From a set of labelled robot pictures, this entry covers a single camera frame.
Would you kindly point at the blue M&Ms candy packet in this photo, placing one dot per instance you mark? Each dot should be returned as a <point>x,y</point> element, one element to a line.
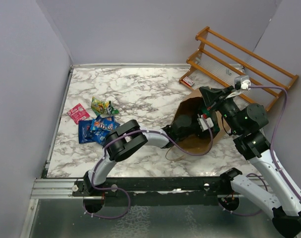
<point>105,123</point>

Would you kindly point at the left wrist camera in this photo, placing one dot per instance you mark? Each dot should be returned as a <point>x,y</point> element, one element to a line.
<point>205,123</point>

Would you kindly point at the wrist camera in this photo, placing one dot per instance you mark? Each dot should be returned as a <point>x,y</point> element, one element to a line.
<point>241,83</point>
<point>205,123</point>

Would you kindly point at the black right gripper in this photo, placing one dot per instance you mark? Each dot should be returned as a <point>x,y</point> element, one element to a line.
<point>215,97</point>

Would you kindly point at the yellow green candy packet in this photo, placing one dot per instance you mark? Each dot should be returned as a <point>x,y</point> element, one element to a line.
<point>103,107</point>

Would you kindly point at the blue salt vinegar chips bag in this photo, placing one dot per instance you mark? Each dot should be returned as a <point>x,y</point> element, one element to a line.
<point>100,135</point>

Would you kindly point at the red snack packet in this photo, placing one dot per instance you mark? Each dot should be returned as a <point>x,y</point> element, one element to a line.
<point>78,113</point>

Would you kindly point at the brown paper bag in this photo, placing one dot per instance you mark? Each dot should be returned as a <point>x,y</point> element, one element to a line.
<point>197,138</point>

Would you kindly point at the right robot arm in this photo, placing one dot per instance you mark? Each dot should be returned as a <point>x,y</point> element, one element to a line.
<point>284,205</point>

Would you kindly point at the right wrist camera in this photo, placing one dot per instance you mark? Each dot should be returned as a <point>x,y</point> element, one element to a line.
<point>241,83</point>

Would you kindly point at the blue Burts chips bag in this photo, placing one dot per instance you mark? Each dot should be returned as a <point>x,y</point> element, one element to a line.
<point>84,133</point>

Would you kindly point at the wooden two-tier rack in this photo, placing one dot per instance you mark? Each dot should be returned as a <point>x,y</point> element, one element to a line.
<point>222,60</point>

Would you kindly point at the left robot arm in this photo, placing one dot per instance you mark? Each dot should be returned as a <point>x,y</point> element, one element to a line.
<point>128,138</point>

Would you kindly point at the small red white box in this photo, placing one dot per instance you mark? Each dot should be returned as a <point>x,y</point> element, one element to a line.
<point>188,81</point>

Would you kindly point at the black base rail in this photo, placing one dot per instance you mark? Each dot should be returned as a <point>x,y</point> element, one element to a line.
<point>156,191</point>

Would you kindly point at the green snack packet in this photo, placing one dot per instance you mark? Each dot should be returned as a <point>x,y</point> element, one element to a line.
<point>210,116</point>

